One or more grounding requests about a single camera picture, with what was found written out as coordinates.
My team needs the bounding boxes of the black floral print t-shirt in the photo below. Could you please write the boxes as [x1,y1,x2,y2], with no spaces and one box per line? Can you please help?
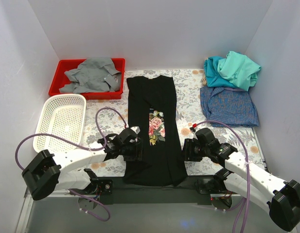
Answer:
[124,75,188,186]

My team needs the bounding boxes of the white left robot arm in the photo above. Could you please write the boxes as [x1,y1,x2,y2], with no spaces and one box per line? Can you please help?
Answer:
[22,126,142,200]

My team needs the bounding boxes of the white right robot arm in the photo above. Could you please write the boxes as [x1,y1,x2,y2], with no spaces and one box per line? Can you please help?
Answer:
[182,128,300,232]

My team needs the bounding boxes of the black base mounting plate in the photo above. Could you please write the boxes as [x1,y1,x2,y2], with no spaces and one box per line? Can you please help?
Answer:
[74,175,234,209]

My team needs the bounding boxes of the blue patterned folded shirt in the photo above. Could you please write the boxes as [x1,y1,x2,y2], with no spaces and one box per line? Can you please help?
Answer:
[200,87,259,128]

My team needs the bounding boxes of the dark teal shirt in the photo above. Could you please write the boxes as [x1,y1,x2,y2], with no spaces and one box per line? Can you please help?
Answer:
[204,56,237,88]

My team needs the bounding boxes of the white perforated plastic basket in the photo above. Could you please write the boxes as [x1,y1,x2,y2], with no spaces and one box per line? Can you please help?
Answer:
[33,94,86,152]

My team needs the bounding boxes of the grey shirt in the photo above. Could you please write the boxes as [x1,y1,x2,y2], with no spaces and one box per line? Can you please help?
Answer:
[60,58,122,94]

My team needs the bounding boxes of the red plastic bin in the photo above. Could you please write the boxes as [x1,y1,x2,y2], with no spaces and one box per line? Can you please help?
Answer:
[48,58,126,100]

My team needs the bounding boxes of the aluminium rail frame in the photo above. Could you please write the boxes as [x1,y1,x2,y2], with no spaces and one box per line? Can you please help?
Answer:
[14,176,298,233]

